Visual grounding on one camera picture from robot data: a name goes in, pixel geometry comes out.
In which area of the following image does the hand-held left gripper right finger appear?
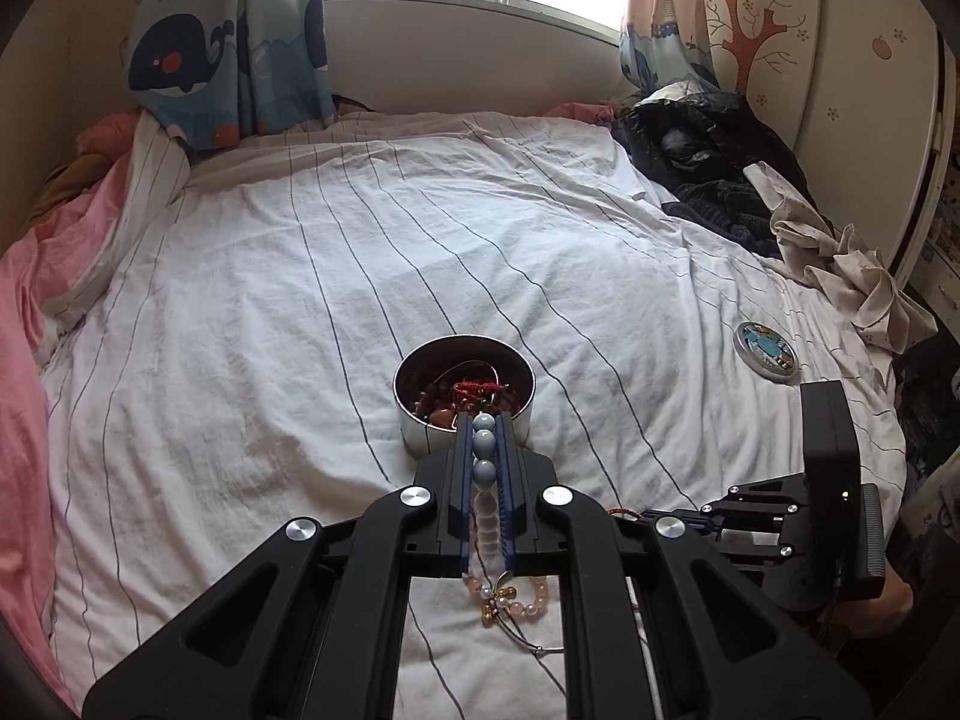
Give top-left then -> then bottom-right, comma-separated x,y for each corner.
495,411 -> 877,720

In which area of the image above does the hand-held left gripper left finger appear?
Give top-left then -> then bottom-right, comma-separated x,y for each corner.
82,409 -> 481,720

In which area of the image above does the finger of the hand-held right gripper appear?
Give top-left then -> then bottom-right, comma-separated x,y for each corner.
637,510 -> 785,563
701,474 -> 809,518

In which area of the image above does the pale bead bracelet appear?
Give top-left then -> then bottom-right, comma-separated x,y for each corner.
461,411 -> 563,657

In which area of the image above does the round metal tin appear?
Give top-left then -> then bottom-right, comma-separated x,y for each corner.
392,335 -> 537,457

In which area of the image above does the pile of bracelets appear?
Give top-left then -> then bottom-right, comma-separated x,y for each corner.
409,360 -> 526,430

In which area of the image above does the person's right hand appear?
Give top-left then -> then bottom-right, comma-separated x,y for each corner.
825,581 -> 916,646

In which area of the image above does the round printed tin lid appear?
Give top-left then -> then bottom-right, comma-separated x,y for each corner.
733,321 -> 797,376

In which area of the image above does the cream cloth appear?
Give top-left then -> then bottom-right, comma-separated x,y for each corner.
742,161 -> 938,353

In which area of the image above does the white striped duvet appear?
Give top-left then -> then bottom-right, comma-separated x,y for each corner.
37,111 -> 908,720

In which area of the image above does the black jacket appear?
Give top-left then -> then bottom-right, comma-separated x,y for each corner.
611,82 -> 833,256

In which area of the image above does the pink blanket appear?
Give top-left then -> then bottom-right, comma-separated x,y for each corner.
0,112 -> 188,713

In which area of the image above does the brown bedsheet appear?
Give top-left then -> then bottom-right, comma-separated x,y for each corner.
30,161 -> 87,230

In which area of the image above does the pale cartoon print curtain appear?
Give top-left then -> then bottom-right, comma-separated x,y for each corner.
619,0 -> 721,91

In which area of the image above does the whale print curtain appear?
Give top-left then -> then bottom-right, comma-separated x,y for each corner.
124,0 -> 335,151

